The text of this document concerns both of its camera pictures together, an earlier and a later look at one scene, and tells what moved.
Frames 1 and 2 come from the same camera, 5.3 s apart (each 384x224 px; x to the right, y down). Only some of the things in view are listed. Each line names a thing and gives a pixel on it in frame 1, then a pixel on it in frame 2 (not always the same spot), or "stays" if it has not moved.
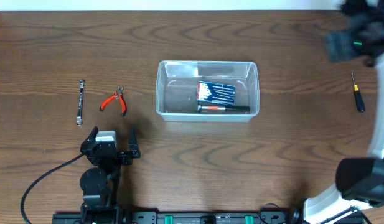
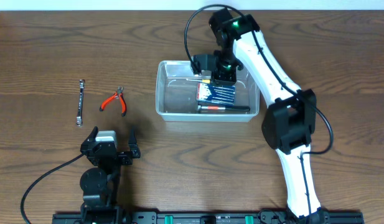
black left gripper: [116, 156] stays
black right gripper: [344, 38] → [220, 79]
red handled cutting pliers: [117, 94] stays
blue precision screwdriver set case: [215, 93] stays
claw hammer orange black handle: [200, 108] stays
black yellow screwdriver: [360, 102] → [203, 81]
